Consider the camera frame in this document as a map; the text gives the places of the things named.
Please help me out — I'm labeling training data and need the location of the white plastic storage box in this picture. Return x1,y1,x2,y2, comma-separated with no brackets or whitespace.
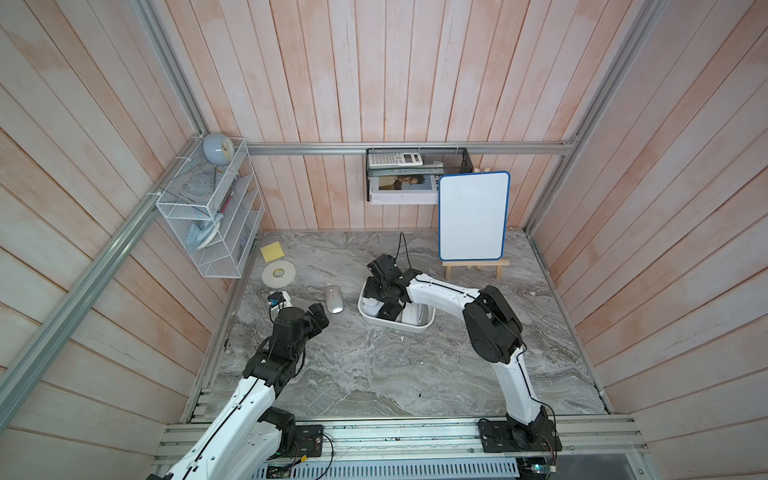
357,276,436,333

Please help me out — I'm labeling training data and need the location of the silver computer mouse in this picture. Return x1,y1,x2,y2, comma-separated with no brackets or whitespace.
324,285,344,314

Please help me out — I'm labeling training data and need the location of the white silver mouse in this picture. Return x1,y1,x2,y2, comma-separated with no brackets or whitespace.
401,303,430,327

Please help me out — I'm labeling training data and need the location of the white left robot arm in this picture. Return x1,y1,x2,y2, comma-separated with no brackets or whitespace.
163,303,329,479

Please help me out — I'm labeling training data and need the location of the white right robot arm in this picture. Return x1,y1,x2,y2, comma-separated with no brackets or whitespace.
358,254,549,430

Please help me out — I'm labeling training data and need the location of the white computer mouse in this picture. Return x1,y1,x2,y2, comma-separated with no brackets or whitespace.
360,297,384,318

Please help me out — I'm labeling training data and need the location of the white photo box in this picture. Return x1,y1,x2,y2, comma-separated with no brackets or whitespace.
368,175,438,205

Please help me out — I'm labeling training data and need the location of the white tape roll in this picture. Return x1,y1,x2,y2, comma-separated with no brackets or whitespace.
261,260,296,290

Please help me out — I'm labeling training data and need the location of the yellow sticky note pad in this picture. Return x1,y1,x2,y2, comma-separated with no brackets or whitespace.
260,241,285,263

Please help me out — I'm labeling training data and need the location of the small wooden easel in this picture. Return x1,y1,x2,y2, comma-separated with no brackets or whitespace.
442,258,510,280

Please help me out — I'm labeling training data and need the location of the blue framed whiteboard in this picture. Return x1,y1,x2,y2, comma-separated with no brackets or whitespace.
438,172,511,261

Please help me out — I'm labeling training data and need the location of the white calculator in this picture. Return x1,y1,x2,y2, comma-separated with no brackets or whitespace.
367,151,423,169

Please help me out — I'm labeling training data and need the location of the light blue folded item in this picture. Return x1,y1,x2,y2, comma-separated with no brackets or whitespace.
185,213,224,252

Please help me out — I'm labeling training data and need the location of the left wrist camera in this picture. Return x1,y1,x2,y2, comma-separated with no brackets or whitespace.
267,291,292,309

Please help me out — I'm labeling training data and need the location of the black wire basket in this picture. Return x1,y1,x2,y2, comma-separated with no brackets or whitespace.
365,148,474,194

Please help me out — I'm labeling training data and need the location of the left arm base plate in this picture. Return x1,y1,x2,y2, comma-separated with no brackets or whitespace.
276,424,324,458

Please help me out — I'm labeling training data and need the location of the white wire mesh shelf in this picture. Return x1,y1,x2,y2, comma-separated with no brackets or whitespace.
156,137,266,279

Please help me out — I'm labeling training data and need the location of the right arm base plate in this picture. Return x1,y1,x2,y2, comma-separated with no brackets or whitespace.
477,418,562,454

